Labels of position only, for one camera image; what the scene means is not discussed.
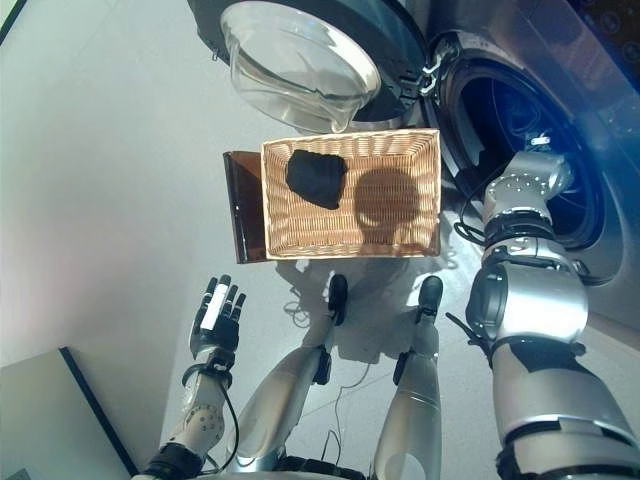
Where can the left robot leg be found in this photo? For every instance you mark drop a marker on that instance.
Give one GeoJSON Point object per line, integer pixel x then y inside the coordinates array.
{"type": "Point", "coordinates": [280, 390]}

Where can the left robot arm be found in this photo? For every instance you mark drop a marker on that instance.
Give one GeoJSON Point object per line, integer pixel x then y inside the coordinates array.
{"type": "Point", "coordinates": [205, 425]}

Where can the silver front-load washing machine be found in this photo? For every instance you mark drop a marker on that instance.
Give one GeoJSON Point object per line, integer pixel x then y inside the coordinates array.
{"type": "Point", "coordinates": [615, 150]}

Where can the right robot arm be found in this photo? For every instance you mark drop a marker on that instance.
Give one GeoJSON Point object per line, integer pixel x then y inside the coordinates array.
{"type": "Point", "coordinates": [540, 310]}

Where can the robot leg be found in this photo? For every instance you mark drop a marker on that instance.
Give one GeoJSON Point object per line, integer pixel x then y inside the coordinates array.
{"type": "Point", "coordinates": [415, 410]}
{"type": "Point", "coordinates": [280, 390]}

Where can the brown translucent basket lid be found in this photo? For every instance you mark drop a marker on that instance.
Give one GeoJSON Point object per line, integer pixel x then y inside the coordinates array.
{"type": "Point", "coordinates": [245, 200]}

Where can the black garment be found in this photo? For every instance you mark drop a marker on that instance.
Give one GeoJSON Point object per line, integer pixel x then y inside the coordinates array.
{"type": "Point", "coordinates": [315, 180]}

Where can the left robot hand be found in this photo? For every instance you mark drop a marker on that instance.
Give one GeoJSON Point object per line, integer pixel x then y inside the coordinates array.
{"type": "Point", "coordinates": [217, 340]}

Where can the wicker laundry basket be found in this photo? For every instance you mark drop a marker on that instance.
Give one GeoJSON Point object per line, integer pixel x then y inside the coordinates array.
{"type": "Point", "coordinates": [310, 235]}

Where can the right robot leg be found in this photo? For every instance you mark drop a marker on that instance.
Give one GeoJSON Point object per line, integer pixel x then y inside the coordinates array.
{"type": "Point", "coordinates": [415, 410]}

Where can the silver robot torso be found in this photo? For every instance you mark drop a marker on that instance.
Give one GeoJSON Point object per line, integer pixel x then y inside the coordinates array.
{"type": "Point", "coordinates": [310, 470]}

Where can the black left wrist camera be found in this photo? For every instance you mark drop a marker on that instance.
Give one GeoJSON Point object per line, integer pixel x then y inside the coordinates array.
{"type": "Point", "coordinates": [222, 361]}

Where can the black baseboard strip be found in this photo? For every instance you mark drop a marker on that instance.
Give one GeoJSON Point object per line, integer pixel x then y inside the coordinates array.
{"type": "Point", "coordinates": [12, 21]}
{"type": "Point", "coordinates": [98, 411]}

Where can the round glass washer door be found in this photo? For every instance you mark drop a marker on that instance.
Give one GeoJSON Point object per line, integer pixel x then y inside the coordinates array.
{"type": "Point", "coordinates": [300, 60]}

